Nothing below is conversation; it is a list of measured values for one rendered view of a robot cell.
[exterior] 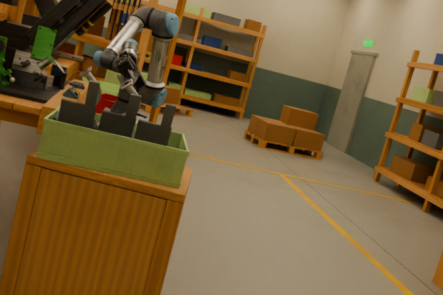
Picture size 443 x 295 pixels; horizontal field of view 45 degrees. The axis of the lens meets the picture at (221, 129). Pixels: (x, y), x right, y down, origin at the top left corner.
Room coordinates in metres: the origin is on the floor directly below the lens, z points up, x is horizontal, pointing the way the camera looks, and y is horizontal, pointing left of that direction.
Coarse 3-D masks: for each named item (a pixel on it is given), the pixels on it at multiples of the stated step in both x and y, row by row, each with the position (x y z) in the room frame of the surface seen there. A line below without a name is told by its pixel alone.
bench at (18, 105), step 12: (0, 96) 2.78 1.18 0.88; (12, 96) 2.87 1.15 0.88; (0, 108) 2.76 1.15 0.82; (12, 108) 2.71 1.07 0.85; (24, 108) 2.71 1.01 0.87; (36, 108) 2.72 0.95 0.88; (0, 120) 4.04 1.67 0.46; (12, 120) 2.77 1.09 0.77; (24, 120) 2.78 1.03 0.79; (36, 120) 2.79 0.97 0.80
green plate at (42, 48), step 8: (40, 32) 3.32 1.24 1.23; (48, 32) 3.33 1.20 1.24; (56, 32) 3.35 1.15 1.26; (40, 40) 3.31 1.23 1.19; (48, 40) 3.32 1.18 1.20; (32, 48) 3.29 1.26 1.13; (40, 48) 3.30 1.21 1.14; (48, 48) 3.31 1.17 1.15; (32, 56) 3.28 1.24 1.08; (40, 56) 3.29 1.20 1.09
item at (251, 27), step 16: (128, 16) 11.53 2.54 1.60; (192, 16) 11.76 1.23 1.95; (208, 16) 11.96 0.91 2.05; (224, 16) 11.98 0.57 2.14; (192, 32) 12.25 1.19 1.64; (256, 32) 12.14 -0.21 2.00; (192, 48) 11.84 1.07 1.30; (208, 48) 11.88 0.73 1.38; (176, 64) 11.83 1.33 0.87; (192, 64) 11.91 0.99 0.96; (224, 80) 12.00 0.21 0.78; (240, 80) 12.20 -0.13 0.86; (192, 96) 11.91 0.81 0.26; (208, 96) 12.02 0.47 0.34; (224, 96) 12.14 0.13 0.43; (240, 96) 12.58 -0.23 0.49; (240, 112) 12.12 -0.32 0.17
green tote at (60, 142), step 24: (48, 120) 2.14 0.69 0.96; (96, 120) 2.57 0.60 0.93; (48, 144) 2.15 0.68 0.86; (72, 144) 2.17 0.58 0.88; (96, 144) 2.18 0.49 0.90; (120, 144) 2.20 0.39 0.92; (144, 144) 2.21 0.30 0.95; (168, 144) 2.63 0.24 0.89; (96, 168) 2.18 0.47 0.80; (120, 168) 2.20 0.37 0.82; (144, 168) 2.22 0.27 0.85; (168, 168) 2.23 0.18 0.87
